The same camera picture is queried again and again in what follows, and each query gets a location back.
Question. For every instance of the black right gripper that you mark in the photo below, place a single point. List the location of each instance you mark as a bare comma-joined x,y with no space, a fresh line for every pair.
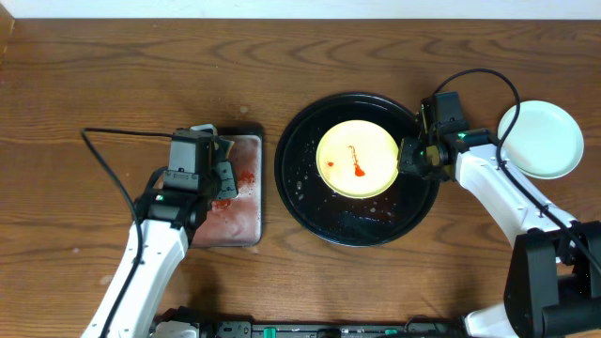
407,165

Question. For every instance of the round black serving tray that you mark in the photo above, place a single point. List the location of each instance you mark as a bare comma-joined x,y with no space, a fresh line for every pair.
328,214

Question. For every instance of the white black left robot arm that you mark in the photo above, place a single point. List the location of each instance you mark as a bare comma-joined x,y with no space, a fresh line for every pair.
153,252

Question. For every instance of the light blue plate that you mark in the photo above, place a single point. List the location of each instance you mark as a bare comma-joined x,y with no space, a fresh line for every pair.
543,141

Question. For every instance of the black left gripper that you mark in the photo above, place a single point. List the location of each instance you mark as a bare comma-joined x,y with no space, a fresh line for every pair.
223,174

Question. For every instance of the green yellow scrub sponge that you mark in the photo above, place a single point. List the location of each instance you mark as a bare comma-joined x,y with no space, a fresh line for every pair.
223,148

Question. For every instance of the black rectangular soapy water tray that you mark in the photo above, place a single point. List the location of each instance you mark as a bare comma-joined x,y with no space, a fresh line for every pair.
238,222

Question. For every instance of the yellow plate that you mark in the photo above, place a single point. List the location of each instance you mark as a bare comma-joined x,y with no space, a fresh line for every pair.
357,159

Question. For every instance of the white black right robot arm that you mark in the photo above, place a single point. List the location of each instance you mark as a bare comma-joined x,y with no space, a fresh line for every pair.
553,284

